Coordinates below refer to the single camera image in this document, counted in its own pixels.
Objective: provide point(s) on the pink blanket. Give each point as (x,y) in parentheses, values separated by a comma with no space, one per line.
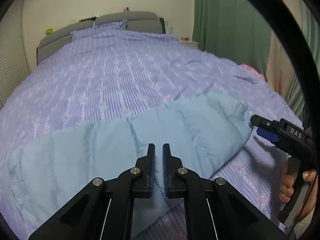
(252,71)

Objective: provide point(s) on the right hand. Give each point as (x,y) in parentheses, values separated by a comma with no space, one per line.
(309,218)

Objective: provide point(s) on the purple floral pillow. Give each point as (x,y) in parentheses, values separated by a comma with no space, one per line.
(84,33)

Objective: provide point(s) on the purple floral striped duvet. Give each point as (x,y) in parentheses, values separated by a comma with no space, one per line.
(120,73)

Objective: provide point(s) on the grey upholstered headboard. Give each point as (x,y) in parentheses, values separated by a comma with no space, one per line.
(142,21)

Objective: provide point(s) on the white nightstand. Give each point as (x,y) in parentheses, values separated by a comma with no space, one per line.
(191,44)

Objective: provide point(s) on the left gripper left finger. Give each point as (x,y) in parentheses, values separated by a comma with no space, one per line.
(103,209)

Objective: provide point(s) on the beige curtain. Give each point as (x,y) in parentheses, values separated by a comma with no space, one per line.
(279,71)

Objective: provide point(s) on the yellow toy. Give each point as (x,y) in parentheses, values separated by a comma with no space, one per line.
(48,31)

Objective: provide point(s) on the white louvered wardrobe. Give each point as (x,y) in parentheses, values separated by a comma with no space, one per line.
(14,67)

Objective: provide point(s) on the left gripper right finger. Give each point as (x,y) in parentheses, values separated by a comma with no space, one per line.
(214,209)

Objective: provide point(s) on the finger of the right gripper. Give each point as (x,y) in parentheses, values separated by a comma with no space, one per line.
(265,124)
(273,138)

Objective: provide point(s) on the light blue padded pants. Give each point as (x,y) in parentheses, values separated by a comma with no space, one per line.
(41,176)

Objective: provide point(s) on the green curtain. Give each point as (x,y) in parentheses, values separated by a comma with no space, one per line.
(232,29)

